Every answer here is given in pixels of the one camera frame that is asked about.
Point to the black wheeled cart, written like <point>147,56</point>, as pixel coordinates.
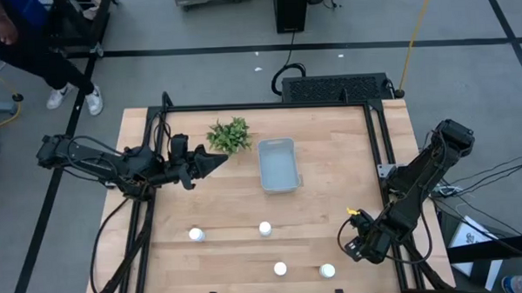
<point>78,22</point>

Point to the blue plastic bin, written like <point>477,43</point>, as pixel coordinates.
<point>32,8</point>

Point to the person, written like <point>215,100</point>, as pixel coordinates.
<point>31,54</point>

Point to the black perforated metal box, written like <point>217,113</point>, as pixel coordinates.
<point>333,88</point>

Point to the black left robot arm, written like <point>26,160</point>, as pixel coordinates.
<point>113,162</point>

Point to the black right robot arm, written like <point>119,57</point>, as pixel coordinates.
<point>418,176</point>

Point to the black metal table frame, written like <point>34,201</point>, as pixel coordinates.
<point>259,106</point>

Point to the clear plastic bin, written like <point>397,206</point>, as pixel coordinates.
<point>279,167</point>

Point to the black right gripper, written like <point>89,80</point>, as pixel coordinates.
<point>371,242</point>

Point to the black rectangular pillar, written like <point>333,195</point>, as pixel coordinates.
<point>291,10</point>

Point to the white pill bottle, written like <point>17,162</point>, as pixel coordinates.
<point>327,270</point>
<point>196,234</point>
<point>265,228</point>
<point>280,268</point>

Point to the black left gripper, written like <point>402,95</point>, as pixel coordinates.
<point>185,168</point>

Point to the small green potted plant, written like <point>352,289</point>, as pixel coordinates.
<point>229,136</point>

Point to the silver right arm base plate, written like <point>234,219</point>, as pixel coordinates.
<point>384,170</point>

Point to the white cardboard box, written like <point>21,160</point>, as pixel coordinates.
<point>466,233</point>

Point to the black horizontal bar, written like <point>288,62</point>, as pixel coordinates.
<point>499,248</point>

